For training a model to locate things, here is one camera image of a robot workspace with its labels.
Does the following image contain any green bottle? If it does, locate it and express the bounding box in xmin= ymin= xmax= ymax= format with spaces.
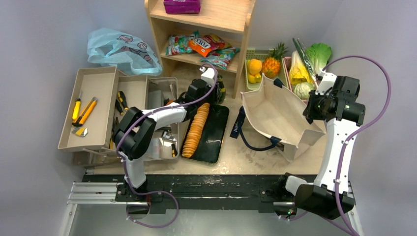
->
xmin=216 ymin=75 xmax=226 ymax=104

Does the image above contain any green round cabbage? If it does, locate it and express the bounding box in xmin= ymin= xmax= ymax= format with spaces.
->
xmin=293 ymin=82 xmax=315 ymax=100

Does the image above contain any yellow white napa cabbage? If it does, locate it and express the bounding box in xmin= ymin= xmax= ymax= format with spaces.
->
xmin=289 ymin=51 xmax=314 ymax=86

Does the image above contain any green lettuce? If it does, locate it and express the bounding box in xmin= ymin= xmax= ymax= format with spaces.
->
xmin=305 ymin=43 xmax=332 ymax=75

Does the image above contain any orange fruit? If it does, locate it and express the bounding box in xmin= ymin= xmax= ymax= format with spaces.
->
xmin=246 ymin=59 xmax=263 ymax=75

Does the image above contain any orange snack packet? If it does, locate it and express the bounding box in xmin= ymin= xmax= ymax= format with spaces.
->
xmin=188 ymin=34 xmax=232 ymax=57

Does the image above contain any beige canvas tote bag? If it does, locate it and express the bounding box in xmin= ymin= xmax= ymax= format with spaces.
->
xmin=230 ymin=77 xmax=326 ymax=162

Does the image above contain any green scallion bunch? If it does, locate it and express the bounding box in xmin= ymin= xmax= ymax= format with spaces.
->
xmin=292 ymin=38 xmax=317 ymax=87

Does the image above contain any pineapple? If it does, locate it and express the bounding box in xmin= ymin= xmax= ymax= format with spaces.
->
xmin=261 ymin=42 xmax=288 ymax=79

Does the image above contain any light blue plastic grocery bag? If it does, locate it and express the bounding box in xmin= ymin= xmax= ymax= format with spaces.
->
xmin=87 ymin=28 xmax=163 ymax=76

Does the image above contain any purple snack bag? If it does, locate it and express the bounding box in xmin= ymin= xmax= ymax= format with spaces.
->
xmin=163 ymin=0 xmax=201 ymax=14

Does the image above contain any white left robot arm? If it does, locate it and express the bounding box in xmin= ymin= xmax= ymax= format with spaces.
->
xmin=112 ymin=79 xmax=218 ymax=201

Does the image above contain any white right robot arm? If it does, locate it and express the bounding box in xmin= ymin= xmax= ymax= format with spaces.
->
xmin=276 ymin=72 xmax=366 ymax=220

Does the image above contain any orange spiral bread loaf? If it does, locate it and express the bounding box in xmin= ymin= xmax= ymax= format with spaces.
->
xmin=181 ymin=103 xmax=210 ymax=158

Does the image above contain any right candy bag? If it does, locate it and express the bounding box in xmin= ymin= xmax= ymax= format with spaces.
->
xmin=200 ymin=47 xmax=240 ymax=70

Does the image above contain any candy bag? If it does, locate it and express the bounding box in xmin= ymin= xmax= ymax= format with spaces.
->
xmin=200 ymin=47 xmax=240 ymax=70
xmin=165 ymin=30 xmax=200 ymax=56

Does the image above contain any black rectangular tray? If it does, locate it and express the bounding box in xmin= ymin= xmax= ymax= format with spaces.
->
xmin=180 ymin=105 xmax=229 ymax=164

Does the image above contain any grey open toolbox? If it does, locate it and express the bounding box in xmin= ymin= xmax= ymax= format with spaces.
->
xmin=123 ymin=76 xmax=179 ymax=160

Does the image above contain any pink plastic basket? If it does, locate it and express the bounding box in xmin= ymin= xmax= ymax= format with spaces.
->
xmin=282 ymin=57 xmax=327 ymax=102

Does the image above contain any stubby black yellow screwdriver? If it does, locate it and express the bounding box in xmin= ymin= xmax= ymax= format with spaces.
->
xmin=171 ymin=144 xmax=178 ymax=157

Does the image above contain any left candy bag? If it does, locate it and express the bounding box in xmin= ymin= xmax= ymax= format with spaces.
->
xmin=165 ymin=30 xmax=200 ymax=56

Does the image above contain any green plastic basket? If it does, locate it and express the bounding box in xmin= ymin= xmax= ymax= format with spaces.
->
xmin=244 ymin=48 xmax=292 ymax=91

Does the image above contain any wooden shelf unit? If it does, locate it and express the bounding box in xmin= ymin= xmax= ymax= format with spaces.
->
xmin=144 ymin=0 xmax=256 ymax=98

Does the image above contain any beige toolbox tray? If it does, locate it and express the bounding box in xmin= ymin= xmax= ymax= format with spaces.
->
xmin=58 ymin=66 xmax=149 ymax=153

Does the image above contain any yellow utility knife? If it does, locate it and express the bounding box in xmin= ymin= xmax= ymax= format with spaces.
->
xmin=72 ymin=96 xmax=98 ymax=137

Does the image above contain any small yellow screwdriver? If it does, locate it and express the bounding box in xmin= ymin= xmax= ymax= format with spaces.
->
xmin=72 ymin=90 xmax=82 ymax=122

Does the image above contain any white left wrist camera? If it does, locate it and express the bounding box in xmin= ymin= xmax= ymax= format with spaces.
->
xmin=199 ymin=66 xmax=217 ymax=87

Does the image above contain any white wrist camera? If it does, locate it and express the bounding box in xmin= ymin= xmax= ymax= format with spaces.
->
xmin=199 ymin=66 xmax=217 ymax=87
xmin=315 ymin=72 xmax=337 ymax=95

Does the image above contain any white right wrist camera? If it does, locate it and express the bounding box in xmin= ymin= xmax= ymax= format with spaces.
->
xmin=315 ymin=72 xmax=337 ymax=95

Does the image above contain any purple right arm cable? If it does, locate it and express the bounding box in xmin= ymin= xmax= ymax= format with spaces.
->
xmin=322 ymin=55 xmax=391 ymax=236

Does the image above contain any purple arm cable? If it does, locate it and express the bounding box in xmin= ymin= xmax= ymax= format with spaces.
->
xmin=115 ymin=63 xmax=219 ymax=196
xmin=322 ymin=55 xmax=391 ymax=236

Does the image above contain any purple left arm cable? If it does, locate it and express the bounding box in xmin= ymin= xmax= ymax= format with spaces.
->
xmin=115 ymin=63 xmax=219 ymax=196

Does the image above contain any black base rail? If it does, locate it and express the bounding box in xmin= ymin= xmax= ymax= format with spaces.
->
xmin=82 ymin=174 xmax=298 ymax=216

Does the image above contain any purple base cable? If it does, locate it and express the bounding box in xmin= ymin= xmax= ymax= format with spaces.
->
xmin=125 ymin=192 xmax=180 ymax=229

